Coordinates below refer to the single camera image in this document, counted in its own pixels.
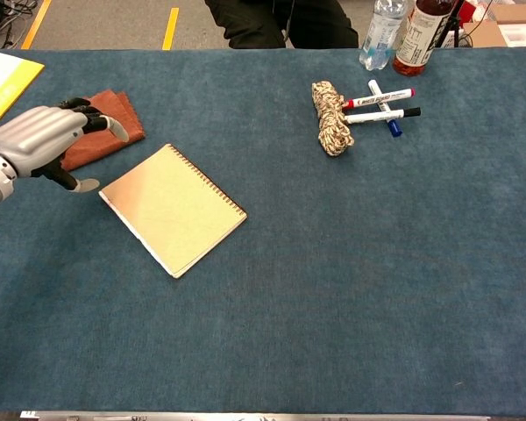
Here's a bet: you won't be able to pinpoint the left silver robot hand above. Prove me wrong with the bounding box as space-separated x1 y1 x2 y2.
0 97 130 193

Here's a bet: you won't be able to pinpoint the yellow spiral notebook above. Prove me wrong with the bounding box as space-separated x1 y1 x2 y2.
98 143 248 280

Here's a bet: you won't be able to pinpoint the yellow and white booklet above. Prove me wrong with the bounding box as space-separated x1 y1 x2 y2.
0 47 46 139

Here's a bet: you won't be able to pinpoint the folded brown cloth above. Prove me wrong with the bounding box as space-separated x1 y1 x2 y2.
60 89 146 172

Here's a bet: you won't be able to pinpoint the yellow floor tape strip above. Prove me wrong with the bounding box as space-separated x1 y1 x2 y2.
20 0 53 50
161 7 181 52

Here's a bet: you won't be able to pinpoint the seated person black trousers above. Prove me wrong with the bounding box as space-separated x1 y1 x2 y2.
204 0 359 50

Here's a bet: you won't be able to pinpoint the blue felt table cover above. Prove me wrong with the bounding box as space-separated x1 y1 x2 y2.
0 46 526 416

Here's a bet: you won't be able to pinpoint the black whiteboard marker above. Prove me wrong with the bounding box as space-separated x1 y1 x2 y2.
344 106 422 125

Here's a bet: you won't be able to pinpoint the red whiteboard marker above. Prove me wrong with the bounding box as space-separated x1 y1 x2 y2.
341 88 416 111

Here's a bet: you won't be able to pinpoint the clear plastic water bottle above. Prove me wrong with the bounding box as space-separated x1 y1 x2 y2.
359 0 409 72

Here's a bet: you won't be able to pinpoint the blue whiteboard marker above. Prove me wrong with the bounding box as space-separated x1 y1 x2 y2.
367 79 404 139

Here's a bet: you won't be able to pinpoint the amber drink bottle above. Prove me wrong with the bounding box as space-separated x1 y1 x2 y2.
392 0 453 78

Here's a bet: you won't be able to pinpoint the black tripod stand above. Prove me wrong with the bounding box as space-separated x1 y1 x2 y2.
433 0 466 48

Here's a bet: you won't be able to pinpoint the brown cardboard box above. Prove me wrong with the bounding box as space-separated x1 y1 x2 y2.
462 4 526 48

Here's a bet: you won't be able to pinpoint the white box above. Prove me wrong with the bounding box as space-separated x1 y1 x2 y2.
498 24 526 48

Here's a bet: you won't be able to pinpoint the black cables and equipment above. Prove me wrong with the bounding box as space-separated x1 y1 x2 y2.
0 0 39 49

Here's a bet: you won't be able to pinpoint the beige braided rope bundle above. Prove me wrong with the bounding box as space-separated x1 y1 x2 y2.
311 80 355 158

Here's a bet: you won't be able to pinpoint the metal table edge rail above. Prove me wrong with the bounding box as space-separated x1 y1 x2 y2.
19 410 492 421

